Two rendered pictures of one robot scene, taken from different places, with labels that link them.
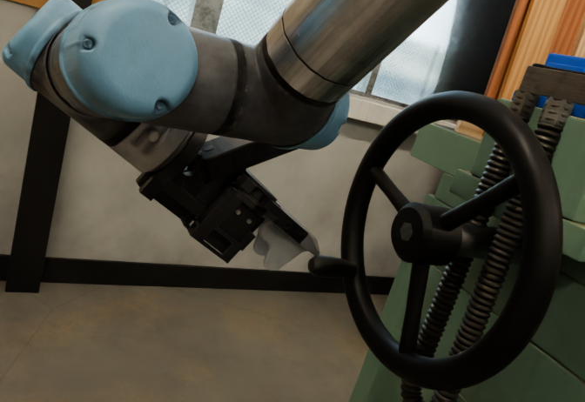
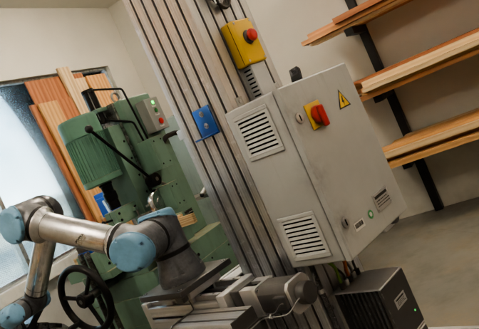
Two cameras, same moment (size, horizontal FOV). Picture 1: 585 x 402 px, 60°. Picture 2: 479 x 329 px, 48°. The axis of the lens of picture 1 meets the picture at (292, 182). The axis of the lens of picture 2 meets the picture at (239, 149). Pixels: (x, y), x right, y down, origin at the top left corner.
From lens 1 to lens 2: 173 cm
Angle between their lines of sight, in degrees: 32
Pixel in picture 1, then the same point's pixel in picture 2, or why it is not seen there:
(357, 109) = not seen: hidden behind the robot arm
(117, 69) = (14, 317)
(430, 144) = (73, 277)
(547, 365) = (136, 300)
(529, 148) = (85, 269)
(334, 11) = (37, 282)
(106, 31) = (9, 313)
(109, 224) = not seen: outside the picture
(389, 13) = (45, 275)
